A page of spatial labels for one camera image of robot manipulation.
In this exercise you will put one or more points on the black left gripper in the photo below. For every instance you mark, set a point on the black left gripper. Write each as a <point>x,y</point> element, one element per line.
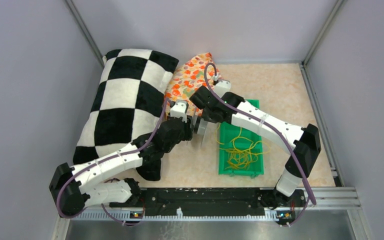
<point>188,129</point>

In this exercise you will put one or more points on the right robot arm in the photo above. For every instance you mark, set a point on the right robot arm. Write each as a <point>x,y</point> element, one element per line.
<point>303,144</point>

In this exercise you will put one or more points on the black white checkered pillow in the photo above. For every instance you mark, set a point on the black white checkered pillow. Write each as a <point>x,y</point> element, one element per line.
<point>128,101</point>

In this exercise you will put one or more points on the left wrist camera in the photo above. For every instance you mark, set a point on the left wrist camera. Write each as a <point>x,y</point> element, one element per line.
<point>179,110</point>

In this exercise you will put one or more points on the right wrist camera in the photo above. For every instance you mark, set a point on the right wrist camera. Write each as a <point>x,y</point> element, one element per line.
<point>221,86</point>

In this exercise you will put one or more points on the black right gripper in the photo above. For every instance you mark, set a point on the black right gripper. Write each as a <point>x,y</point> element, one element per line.
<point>204,115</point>

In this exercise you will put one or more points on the aluminium frame rail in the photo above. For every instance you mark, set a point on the aluminium frame rail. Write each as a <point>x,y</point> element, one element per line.
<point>329,200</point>

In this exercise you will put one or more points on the white perforated cable spool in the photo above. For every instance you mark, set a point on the white perforated cable spool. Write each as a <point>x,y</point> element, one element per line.
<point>200,128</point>

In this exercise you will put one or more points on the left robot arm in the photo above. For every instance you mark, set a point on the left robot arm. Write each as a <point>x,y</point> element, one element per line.
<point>77,187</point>

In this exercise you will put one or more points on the floral orange fabric pouch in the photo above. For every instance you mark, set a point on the floral orange fabric pouch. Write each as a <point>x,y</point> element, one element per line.
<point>188,78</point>

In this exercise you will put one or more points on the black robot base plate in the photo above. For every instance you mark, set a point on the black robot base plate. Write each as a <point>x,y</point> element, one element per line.
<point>212,202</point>

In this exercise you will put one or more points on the green plastic compartment bin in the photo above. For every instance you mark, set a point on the green plastic compartment bin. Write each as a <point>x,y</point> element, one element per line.
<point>240,151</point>

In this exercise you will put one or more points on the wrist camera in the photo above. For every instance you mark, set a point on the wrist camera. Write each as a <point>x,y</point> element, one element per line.
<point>221,86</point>
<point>179,110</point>

